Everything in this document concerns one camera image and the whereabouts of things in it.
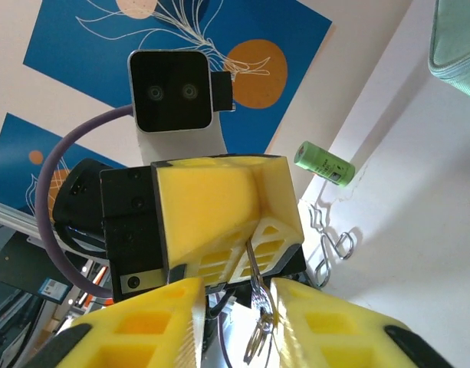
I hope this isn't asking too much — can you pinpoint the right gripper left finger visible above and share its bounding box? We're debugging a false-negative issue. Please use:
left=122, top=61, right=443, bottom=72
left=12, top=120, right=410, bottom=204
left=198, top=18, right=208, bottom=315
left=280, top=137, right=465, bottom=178
left=27, top=278, right=205, bottom=368

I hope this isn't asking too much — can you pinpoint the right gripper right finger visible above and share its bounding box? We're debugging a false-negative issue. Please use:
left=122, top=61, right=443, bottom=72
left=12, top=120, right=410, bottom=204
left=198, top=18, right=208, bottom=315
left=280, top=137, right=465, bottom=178
left=271, top=278, right=465, bottom=368

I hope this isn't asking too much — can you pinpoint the green cylindrical can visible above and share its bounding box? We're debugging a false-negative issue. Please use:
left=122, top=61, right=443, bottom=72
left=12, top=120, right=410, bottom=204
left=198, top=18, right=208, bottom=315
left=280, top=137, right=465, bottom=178
left=294, top=140, right=357, bottom=189

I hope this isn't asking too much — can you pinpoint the mint green zip case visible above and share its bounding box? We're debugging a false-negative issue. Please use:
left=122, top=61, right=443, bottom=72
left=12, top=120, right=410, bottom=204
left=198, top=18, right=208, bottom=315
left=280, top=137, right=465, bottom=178
left=428, top=0, right=470, bottom=103

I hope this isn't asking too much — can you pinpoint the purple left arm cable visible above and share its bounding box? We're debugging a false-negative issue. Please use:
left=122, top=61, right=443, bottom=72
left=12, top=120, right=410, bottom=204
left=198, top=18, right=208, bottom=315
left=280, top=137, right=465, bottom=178
left=38, top=105, right=136, bottom=299

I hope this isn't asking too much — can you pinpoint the aluminium front frame rail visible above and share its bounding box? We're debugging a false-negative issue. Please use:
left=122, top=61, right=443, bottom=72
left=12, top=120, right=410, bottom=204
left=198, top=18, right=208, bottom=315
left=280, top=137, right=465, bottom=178
left=0, top=198, right=42, bottom=241

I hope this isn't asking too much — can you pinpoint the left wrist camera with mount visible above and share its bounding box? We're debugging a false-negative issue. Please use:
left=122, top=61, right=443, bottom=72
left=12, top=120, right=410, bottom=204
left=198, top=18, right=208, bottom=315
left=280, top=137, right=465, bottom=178
left=127, top=49, right=235, bottom=168

